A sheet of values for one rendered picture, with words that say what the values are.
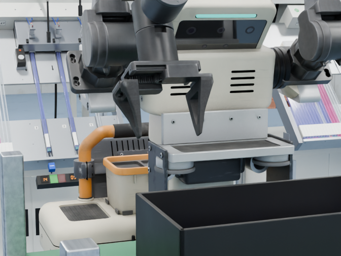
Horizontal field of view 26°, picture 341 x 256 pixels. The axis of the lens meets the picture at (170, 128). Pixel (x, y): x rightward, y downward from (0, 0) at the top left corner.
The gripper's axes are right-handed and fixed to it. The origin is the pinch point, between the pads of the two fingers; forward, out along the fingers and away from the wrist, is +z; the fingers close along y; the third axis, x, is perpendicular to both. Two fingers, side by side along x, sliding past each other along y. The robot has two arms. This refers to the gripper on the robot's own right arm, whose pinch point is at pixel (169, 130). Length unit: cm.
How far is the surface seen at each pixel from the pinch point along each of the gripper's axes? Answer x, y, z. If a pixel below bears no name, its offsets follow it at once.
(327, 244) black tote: -16.3, 11.5, 19.8
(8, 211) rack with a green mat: 9.5, -21.6, 7.6
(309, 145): 181, 129, -45
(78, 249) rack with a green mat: -31.4, -21.0, 19.6
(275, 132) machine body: 254, 153, -73
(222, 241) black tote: -17.0, -1.9, 18.3
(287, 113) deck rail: 183, 123, -61
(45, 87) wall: 949, 161, -366
